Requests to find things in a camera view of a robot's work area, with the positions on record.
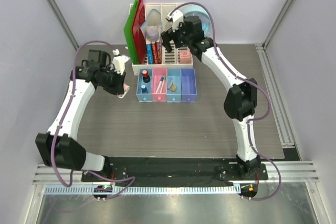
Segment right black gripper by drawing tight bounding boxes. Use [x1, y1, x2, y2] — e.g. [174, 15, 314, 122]
[160, 19, 191, 54]

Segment clear paperclip jar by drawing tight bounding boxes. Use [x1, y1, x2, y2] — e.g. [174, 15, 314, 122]
[146, 26, 160, 42]

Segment blue grey glue stick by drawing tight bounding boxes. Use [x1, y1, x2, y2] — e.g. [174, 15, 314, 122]
[141, 84, 148, 94]

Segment light blue drawer bin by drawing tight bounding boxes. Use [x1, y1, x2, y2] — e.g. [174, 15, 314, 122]
[136, 68, 153, 102]

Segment red black stamp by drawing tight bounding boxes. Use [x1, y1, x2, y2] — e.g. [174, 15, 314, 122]
[141, 69, 150, 83]

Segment pink drawer bin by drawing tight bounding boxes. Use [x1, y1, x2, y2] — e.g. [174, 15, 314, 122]
[152, 68, 167, 102]

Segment green red folder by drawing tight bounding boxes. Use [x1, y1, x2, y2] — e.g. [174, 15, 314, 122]
[123, 0, 147, 65]

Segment green white marker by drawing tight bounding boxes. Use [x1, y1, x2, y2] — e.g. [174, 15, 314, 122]
[160, 77, 166, 93]

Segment blue white marker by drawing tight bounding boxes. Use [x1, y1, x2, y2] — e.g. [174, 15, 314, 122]
[155, 76, 164, 93]

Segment purple drawer bin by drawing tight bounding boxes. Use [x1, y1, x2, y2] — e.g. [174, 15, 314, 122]
[181, 68, 197, 103]

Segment pink stapler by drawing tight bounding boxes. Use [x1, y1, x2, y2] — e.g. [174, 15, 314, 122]
[118, 83, 130, 99]

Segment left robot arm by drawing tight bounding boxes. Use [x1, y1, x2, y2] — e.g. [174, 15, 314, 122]
[35, 50, 130, 182]

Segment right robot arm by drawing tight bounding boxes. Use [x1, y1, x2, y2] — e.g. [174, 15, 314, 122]
[161, 13, 261, 179]

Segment pink cube box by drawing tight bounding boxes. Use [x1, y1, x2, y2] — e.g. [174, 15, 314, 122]
[179, 49, 192, 64]

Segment white file organizer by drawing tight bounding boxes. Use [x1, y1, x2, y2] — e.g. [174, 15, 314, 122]
[132, 3, 193, 76]

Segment clear zip pouch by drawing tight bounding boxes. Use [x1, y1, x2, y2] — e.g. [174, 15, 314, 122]
[141, 9, 162, 40]

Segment light blue headphones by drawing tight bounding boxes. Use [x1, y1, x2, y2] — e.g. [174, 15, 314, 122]
[179, 5, 213, 38]

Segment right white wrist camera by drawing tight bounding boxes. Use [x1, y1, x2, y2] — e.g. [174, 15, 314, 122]
[166, 10, 184, 32]

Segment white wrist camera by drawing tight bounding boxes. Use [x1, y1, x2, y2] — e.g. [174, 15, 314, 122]
[166, 10, 184, 32]
[112, 55, 130, 75]

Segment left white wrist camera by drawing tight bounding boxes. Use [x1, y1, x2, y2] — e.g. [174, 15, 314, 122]
[112, 55, 130, 75]

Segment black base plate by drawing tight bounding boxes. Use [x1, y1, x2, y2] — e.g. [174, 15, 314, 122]
[81, 155, 271, 183]

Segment white slotted cable duct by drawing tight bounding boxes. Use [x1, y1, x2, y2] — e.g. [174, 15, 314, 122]
[45, 184, 241, 196]

